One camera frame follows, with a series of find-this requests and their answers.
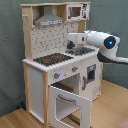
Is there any black toy stovetop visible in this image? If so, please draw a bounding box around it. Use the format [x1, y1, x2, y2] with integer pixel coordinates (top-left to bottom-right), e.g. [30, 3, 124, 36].
[34, 53, 71, 66]

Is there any black toy faucet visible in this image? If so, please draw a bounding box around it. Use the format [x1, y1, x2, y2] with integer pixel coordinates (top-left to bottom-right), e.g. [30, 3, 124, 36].
[67, 41, 75, 49]

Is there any white oven door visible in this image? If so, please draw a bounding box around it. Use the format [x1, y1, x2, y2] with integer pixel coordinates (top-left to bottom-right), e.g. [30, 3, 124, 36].
[49, 86, 92, 128]

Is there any toy microwave door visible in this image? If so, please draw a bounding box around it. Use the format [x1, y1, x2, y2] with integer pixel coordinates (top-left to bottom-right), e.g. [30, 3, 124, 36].
[67, 6, 82, 20]

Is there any grey toy sink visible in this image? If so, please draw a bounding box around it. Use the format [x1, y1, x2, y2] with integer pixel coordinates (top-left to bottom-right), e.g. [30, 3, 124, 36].
[65, 47, 95, 56]

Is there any grey range hood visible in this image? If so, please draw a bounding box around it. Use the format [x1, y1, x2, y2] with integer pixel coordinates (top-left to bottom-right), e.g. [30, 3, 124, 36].
[35, 5, 64, 27]

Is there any grey dishwasher door panel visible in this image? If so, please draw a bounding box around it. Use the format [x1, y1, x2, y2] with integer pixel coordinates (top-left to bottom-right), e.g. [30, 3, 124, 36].
[87, 65, 96, 83]

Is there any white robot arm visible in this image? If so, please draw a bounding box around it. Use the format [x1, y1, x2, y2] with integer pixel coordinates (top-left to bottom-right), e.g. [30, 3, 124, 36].
[67, 30, 128, 64]

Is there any oven knob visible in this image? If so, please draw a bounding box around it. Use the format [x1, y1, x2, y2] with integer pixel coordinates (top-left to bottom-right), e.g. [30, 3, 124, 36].
[54, 73, 60, 79]
[72, 66, 78, 72]

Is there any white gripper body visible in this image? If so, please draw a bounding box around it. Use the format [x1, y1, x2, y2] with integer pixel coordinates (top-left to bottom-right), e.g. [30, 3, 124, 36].
[67, 33, 87, 44]

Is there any right oven knob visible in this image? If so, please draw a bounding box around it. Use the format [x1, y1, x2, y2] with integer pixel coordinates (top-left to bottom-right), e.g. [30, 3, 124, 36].
[72, 66, 78, 72]

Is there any wooden toy kitchen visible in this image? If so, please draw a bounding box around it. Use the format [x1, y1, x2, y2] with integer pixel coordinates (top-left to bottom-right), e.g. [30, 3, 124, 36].
[22, 2, 102, 128]

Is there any left oven knob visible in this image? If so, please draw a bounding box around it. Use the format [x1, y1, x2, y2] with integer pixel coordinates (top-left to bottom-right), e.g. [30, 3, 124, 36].
[54, 73, 60, 79]

